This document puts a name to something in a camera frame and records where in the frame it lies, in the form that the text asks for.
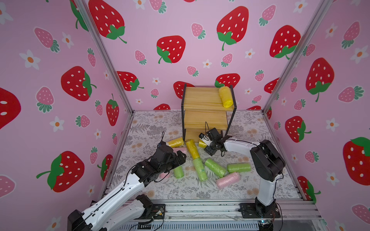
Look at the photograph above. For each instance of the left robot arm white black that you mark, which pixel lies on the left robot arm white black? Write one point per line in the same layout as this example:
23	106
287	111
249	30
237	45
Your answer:
112	211

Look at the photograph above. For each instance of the wooden shelf black metal frame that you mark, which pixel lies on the wooden shelf black metal frame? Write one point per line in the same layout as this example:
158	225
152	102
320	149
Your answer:
202	109

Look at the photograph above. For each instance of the pink trash bag roll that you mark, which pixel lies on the pink trash bag roll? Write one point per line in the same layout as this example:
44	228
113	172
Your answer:
164	175
181	149
228	180

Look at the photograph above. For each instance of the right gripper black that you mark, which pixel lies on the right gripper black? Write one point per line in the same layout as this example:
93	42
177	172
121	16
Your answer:
210	143

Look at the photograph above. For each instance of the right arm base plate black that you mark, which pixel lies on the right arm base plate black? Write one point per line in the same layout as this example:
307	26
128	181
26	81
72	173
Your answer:
259	211

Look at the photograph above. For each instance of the aluminium rail frame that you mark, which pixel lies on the aluminium rail frame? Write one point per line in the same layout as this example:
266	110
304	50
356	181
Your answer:
228	210

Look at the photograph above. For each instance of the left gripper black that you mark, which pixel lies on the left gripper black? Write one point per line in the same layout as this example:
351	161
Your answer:
176	162

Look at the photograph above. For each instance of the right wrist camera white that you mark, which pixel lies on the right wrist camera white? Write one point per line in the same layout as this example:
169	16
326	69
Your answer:
203	137

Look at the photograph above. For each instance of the yellow trash bag roll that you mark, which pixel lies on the yellow trash bag roll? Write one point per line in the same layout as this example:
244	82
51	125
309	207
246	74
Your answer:
226	96
202	144
178	142
192	148

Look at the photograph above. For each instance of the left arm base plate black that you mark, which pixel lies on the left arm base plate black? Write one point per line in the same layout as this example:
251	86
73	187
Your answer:
152	211

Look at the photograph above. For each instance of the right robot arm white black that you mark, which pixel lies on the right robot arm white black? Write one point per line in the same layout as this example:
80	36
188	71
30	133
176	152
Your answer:
267	160

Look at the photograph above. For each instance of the green trash bag roll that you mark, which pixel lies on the green trash bag roll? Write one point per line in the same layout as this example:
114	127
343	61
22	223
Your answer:
217	169
239	167
178	172
199	167

